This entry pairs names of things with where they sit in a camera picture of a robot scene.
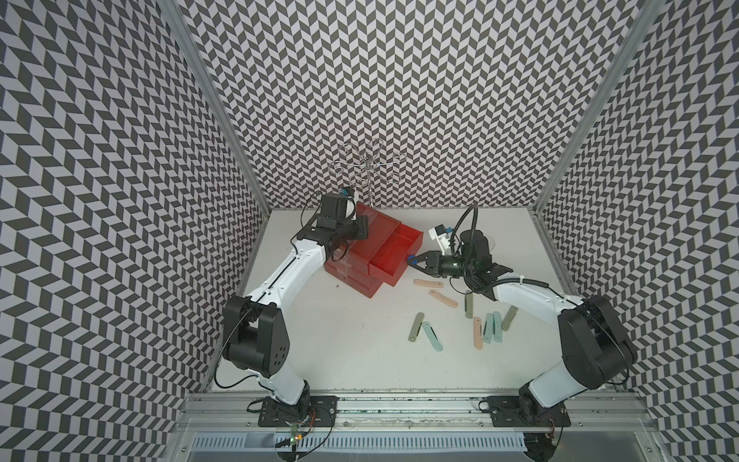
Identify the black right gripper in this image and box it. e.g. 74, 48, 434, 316
408, 249, 475, 276

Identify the red top drawer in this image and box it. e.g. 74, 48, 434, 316
369, 224, 423, 286

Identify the red plastic drawer cabinet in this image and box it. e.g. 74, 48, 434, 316
324, 202, 401, 298

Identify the olive folding knife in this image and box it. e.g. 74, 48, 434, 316
408, 312, 425, 343
502, 306, 519, 332
465, 293, 473, 320

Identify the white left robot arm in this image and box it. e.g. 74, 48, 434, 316
219, 187, 369, 406

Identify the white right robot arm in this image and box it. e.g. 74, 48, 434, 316
407, 230, 638, 413

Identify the pink folding knife upper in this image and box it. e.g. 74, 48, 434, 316
413, 279, 444, 289

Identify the pink folding knife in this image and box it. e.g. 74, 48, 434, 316
413, 279, 444, 289
473, 317, 484, 350

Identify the pink folding knife angled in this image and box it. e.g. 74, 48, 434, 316
429, 290, 459, 308

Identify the clear drinking glass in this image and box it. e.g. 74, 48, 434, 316
485, 233, 502, 246

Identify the mint folding knife left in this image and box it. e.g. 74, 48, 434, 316
421, 321, 444, 352

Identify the mint folding knife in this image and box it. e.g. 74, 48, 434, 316
483, 313, 495, 344
421, 321, 444, 352
493, 312, 502, 343

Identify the pink folding knife lower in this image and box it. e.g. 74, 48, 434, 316
473, 317, 484, 350

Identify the mint folding knife right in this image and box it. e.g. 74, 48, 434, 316
493, 312, 502, 343

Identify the mint folding knife middle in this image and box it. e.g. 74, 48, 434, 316
483, 313, 495, 344

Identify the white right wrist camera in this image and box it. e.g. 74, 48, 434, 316
428, 224, 455, 255

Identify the chrome wire stand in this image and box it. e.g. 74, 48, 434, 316
329, 138, 407, 208

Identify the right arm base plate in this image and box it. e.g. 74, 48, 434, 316
485, 396, 572, 429

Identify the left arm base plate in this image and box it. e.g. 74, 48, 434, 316
258, 395, 339, 429

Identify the aluminium front rail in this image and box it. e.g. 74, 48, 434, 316
174, 390, 657, 433

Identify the aluminium corner post left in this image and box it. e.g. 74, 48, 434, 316
157, 0, 271, 217

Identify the aluminium corner post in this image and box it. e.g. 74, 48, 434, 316
530, 0, 666, 217
157, 0, 271, 217

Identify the aluminium corner post right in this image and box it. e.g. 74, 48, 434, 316
530, 0, 666, 217

